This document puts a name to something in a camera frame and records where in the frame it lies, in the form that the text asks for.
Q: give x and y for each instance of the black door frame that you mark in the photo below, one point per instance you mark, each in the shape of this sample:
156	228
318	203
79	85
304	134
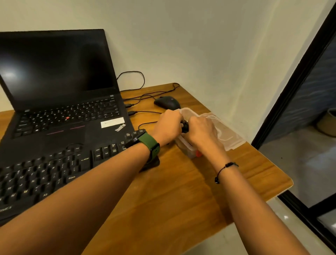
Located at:
294	78

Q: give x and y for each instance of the person's left hand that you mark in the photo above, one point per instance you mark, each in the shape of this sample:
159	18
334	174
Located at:
168	127

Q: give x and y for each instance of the person's right hand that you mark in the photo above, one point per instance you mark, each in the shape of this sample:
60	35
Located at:
204	136

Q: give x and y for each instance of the black laptop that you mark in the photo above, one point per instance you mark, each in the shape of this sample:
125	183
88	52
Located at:
52	68

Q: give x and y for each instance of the beige plant pot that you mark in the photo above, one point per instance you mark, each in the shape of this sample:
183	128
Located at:
328	123

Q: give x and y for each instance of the black computer mouse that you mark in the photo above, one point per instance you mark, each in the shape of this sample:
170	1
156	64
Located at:
166	103

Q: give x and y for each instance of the black keyboard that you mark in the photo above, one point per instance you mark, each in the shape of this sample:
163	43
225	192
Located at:
31	178

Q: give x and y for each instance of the clear plastic box lid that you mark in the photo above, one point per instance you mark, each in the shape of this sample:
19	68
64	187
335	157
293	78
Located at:
228	136

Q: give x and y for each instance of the black cleaning brush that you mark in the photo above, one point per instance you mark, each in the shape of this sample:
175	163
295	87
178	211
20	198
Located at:
185	127

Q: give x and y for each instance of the person's left forearm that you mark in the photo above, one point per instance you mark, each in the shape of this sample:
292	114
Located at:
65	210

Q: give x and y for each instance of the person's right forearm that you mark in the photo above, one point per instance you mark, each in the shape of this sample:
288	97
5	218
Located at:
257	218

